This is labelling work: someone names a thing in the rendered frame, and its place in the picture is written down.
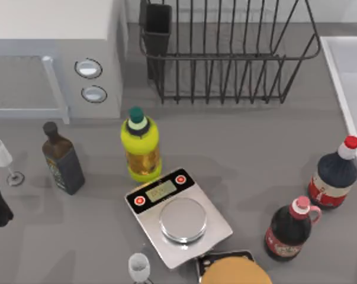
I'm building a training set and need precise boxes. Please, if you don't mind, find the yellow-green oil bottle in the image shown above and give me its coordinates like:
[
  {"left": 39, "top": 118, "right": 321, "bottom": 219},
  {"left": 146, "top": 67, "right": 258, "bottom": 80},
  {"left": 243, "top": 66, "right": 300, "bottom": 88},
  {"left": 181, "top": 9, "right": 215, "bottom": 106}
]
[{"left": 120, "top": 106, "right": 162, "bottom": 182}]

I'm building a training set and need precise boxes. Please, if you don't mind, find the silver kitchen scale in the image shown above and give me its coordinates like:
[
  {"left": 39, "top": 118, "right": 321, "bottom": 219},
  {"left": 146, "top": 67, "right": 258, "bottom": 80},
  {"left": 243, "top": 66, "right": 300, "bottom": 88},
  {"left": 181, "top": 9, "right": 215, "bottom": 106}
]
[{"left": 124, "top": 167, "right": 234, "bottom": 270}]

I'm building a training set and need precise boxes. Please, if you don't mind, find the small microwave knob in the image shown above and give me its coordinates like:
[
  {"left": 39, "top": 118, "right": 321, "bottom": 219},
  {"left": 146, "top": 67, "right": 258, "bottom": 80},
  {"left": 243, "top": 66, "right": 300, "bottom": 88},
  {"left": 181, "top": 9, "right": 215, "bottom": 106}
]
[{"left": 81, "top": 85, "right": 108, "bottom": 104}]

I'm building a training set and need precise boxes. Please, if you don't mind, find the pale microwave oven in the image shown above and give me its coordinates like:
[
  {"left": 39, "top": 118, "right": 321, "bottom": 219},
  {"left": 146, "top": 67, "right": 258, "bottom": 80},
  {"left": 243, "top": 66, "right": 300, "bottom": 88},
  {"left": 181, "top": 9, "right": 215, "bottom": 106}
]
[{"left": 0, "top": 0, "right": 128, "bottom": 125}]

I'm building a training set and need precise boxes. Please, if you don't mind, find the black cutlery holder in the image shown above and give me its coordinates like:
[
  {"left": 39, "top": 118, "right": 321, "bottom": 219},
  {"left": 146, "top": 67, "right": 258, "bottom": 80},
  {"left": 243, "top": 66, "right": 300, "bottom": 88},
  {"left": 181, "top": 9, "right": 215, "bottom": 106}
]
[{"left": 139, "top": 0, "right": 173, "bottom": 56}]

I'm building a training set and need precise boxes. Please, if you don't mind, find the large microwave knob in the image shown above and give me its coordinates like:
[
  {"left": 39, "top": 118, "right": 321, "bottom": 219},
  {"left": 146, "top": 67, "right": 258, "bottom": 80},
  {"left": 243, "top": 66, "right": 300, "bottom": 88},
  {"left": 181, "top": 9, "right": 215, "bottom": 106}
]
[{"left": 74, "top": 58, "right": 104, "bottom": 80}]

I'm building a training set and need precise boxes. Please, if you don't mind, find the dark square bottle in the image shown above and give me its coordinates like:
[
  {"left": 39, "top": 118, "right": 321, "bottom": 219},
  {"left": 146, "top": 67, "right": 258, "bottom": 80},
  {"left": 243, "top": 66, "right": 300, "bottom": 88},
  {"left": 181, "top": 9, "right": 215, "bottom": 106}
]
[{"left": 41, "top": 121, "right": 86, "bottom": 196}]

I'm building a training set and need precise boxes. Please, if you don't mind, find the clear wine glass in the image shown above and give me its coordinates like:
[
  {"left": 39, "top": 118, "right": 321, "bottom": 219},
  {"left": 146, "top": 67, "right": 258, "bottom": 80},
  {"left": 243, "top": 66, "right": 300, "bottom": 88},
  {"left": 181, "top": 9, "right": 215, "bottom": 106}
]
[
  {"left": 127, "top": 253, "right": 154, "bottom": 284},
  {"left": 0, "top": 138, "right": 25, "bottom": 187}
]

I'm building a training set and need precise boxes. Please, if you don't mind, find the black scale with wooden plate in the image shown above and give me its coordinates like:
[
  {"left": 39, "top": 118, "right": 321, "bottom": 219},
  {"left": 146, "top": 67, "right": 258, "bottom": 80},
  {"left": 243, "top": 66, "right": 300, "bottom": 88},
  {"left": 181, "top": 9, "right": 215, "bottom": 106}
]
[{"left": 195, "top": 250, "right": 274, "bottom": 284}]

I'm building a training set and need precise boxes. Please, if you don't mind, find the dark bottle with red cap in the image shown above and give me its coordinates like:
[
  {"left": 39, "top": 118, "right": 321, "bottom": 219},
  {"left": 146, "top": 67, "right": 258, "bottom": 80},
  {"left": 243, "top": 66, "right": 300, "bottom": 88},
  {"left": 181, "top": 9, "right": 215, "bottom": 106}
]
[{"left": 307, "top": 135, "right": 357, "bottom": 210}]

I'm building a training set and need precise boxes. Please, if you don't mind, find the microwave door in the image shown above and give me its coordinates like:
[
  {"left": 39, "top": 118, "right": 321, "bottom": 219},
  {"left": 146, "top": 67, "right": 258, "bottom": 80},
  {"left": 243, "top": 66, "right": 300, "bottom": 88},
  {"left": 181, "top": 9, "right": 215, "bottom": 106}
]
[{"left": 0, "top": 55, "right": 70, "bottom": 124}]

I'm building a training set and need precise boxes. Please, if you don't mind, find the black wire dish rack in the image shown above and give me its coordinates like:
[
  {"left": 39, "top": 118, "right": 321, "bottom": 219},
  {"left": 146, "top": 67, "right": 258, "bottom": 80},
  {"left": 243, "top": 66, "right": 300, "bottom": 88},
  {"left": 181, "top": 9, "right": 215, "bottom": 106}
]
[{"left": 139, "top": 0, "right": 321, "bottom": 105}]

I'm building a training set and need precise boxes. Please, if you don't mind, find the microwave door handle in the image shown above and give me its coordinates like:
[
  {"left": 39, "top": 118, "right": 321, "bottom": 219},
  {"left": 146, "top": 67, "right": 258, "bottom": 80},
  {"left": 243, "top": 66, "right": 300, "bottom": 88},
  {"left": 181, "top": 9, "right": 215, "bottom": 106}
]
[{"left": 41, "top": 55, "right": 70, "bottom": 124}]

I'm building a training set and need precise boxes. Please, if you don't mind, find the dark jug with pink handle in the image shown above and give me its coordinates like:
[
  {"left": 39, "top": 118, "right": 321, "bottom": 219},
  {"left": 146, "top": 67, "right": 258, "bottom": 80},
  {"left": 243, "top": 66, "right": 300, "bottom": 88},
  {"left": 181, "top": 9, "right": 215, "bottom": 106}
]
[{"left": 264, "top": 195, "right": 323, "bottom": 262}]

